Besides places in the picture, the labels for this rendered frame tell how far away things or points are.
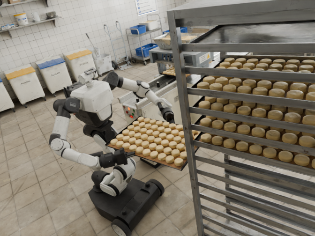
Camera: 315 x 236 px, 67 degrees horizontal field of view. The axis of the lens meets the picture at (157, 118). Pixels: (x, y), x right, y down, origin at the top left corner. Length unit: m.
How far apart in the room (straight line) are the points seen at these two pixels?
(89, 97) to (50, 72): 4.11
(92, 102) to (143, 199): 1.08
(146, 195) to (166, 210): 0.25
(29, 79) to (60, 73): 0.64
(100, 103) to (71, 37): 4.81
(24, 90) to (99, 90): 4.11
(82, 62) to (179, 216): 4.41
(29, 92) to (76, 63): 1.18
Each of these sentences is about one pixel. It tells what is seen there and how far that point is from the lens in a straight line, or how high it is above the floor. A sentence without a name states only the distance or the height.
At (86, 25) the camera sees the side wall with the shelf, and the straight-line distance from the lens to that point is 6.60.
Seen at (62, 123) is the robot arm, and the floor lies 1.23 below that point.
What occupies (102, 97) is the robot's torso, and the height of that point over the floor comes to 1.26.
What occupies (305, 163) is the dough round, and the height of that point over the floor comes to 1.24.
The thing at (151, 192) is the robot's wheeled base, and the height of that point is 0.19.
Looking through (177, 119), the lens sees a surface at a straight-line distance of 2.87.
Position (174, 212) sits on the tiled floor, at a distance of 2.45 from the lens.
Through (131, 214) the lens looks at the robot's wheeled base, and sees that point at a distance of 2.27.
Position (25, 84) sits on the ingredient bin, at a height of 0.51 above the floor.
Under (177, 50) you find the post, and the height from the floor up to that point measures 1.68.
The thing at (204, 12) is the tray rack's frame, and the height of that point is 1.80.
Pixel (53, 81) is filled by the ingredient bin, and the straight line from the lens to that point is 5.85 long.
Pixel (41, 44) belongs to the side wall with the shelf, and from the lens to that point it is 6.36.
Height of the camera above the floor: 1.92
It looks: 30 degrees down
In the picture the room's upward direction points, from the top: 11 degrees counter-clockwise
